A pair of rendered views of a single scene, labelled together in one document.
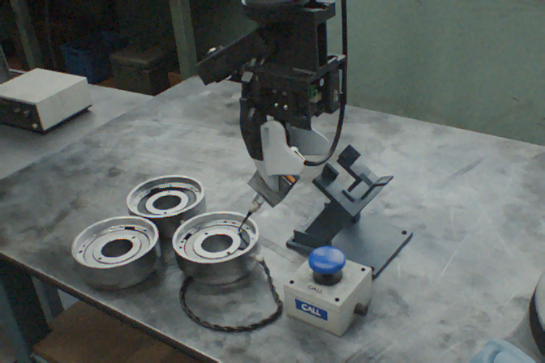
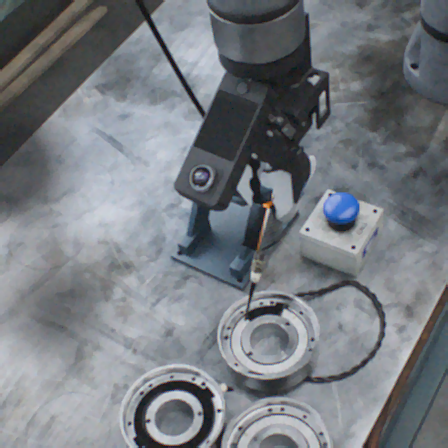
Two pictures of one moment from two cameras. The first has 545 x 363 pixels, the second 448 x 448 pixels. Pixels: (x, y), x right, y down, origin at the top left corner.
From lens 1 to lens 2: 84 cm
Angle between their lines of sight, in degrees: 65
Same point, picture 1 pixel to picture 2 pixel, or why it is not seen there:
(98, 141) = not seen: outside the picture
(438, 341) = (377, 170)
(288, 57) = (288, 81)
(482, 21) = not seen: outside the picture
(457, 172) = (117, 148)
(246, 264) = (301, 307)
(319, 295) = (370, 224)
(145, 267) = (309, 413)
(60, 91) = not seen: outside the picture
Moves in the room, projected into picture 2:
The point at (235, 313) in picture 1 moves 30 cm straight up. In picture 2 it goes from (356, 322) to (356, 118)
